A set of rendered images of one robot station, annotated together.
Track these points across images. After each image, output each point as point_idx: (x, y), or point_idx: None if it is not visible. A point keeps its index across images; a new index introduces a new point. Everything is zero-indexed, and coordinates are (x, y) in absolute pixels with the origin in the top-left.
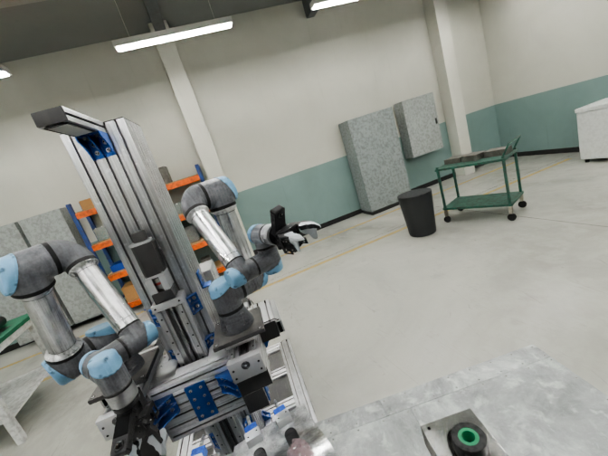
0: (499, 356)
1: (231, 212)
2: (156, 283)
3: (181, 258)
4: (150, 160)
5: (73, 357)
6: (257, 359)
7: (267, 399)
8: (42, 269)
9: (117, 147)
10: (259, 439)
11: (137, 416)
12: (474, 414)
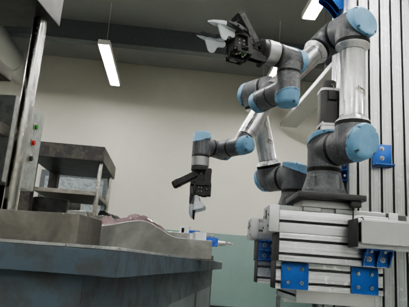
0: (142, 250)
1: (344, 49)
2: None
3: None
4: (387, 11)
5: (262, 169)
6: (268, 212)
7: (274, 279)
8: (250, 91)
9: (344, 1)
10: (188, 237)
11: (195, 180)
12: (69, 213)
